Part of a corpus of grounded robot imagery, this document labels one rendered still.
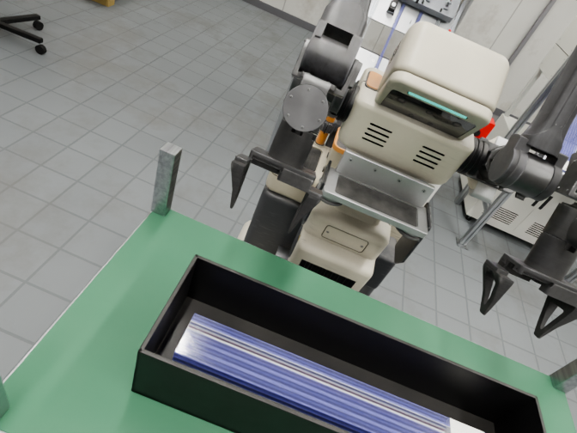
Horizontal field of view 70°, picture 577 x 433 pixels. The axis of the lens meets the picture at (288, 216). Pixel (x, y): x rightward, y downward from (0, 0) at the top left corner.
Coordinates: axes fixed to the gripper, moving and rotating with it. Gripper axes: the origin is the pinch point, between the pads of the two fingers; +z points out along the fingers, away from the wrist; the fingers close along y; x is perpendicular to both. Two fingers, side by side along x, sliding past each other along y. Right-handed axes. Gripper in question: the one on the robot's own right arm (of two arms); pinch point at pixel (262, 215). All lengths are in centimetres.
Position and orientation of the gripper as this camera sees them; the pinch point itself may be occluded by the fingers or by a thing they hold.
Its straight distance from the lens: 64.0
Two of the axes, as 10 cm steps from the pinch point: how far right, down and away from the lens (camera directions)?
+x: 0.5, -2.3, 9.7
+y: 9.2, 3.9, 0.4
